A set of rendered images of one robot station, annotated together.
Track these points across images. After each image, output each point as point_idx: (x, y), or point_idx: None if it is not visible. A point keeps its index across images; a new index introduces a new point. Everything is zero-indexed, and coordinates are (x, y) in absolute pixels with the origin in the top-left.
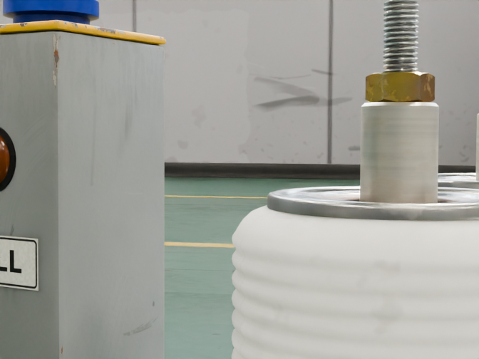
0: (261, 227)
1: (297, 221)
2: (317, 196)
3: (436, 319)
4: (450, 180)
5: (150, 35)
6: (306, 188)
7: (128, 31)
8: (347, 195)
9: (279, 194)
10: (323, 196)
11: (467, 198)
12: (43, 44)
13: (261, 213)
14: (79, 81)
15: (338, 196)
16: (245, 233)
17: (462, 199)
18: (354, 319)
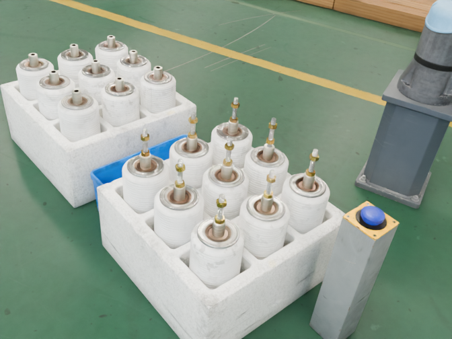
0: (327, 186)
1: (324, 182)
2: (317, 190)
3: None
4: (282, 202)
5: (346, 213)
6: (317, 194)
7: (352, 210)
8: (311, 192)
9: (325, 186)
10: (316, 190)
11: (296, 183)
12: None
13: (327, 188)
14: None
15: (313, 191)
16: (329, 190)
17: (297, 183)
18: None
